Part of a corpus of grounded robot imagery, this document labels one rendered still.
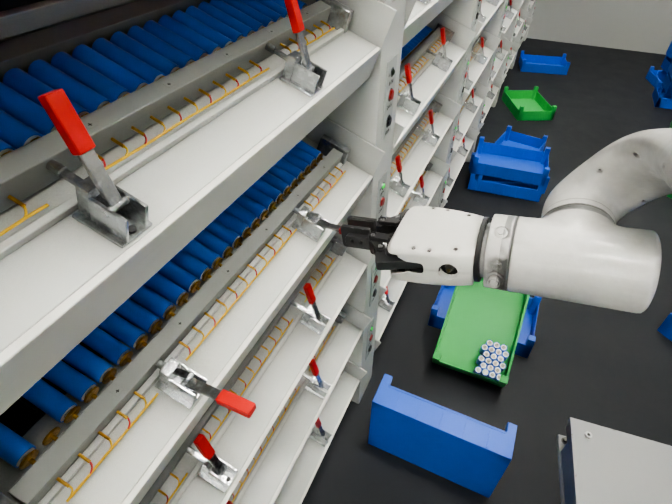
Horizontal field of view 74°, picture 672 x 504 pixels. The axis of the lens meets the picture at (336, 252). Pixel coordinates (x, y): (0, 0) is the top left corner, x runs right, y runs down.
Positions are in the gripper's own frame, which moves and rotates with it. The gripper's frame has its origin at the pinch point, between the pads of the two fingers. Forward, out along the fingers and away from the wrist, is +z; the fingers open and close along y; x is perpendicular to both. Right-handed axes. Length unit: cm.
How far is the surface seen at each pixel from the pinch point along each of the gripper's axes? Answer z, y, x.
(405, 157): 13, 56, -18
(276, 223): 9.3, -4.5, 3.1
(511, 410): -20, 33, -78
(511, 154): -2, 155, -65
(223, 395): 2.2, -26.7, 0.5
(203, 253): 13.1, -13.8, 4.7
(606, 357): -42, 62, -82
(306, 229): 7.4, -1.0, 0.1
